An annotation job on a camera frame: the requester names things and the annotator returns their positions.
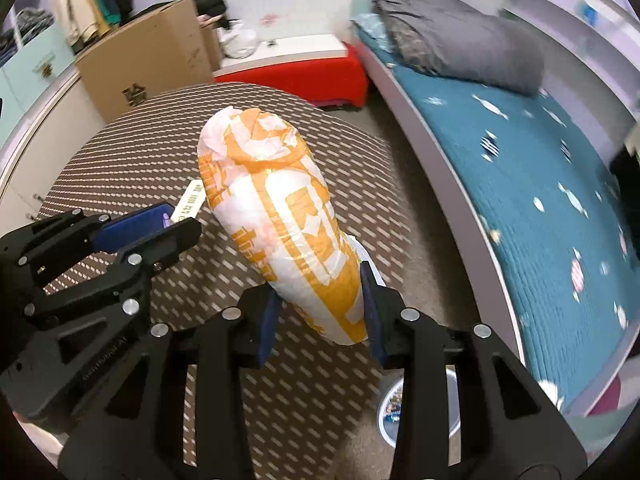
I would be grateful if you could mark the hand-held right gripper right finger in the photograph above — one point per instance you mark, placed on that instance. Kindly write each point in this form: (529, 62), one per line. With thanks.
(372, 320)

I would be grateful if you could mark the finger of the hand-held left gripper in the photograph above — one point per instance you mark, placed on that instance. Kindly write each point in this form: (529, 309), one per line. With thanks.
(135, 225)
(175, 240)

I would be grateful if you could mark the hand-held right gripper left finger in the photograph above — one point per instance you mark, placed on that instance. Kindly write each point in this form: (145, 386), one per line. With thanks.
(265, 330)

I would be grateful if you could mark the white printed paper strip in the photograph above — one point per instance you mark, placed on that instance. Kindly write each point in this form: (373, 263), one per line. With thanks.
(187, 202)

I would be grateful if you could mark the pale blue plastic bin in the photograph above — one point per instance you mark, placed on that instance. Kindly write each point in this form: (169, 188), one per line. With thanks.
(387, 425)

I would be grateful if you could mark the orange white plastic bag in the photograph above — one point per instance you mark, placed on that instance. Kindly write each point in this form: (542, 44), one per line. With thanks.
(280, 200)

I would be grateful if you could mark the round table dotted brown tablecloth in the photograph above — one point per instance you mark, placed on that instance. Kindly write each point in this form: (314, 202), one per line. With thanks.
(150, 150)

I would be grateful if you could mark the cardboard box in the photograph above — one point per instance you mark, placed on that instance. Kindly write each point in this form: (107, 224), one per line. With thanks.
(150, 55)

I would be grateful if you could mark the white cubby shelf unit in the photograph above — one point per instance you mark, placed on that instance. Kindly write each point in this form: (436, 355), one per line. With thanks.
(30, 80)

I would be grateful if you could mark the red bench white top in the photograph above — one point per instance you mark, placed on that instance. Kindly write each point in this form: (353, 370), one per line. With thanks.
(300, 80)

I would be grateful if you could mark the clear plastic bag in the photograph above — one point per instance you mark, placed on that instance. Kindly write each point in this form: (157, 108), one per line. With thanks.
(239, 42)

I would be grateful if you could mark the teal candy print bed sheet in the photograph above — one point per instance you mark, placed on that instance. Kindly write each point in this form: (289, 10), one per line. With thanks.
(525, 160)

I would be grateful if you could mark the green hanging garment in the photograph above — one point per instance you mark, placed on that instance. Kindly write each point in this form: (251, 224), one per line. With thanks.
(107, 5)

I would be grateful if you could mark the dark folded clothes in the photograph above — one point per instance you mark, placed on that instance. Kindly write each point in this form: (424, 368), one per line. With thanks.
(32, 25)

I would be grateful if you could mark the cream hanging jacket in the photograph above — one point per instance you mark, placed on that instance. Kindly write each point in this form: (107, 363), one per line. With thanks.
(75, 5)

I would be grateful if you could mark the black bag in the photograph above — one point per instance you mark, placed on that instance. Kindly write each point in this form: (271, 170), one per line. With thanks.
(210, 5)

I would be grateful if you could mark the purple stool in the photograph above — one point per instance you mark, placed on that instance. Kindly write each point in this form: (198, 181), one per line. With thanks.
(607, 395)

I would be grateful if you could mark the white wardrobe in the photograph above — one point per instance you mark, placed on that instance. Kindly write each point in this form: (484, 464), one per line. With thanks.
(310, 0)

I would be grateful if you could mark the blue checkered pillow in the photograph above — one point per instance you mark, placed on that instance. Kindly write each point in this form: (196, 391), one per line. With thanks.
(367, 27)

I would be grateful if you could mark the grey duvet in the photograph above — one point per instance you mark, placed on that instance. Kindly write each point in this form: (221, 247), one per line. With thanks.
(460, 45)

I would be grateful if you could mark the small blue box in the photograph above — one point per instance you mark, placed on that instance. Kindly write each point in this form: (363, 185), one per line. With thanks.
(590, 13)

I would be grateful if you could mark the mint bunk bed frame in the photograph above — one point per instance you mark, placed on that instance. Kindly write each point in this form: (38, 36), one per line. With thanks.
(462, 205)

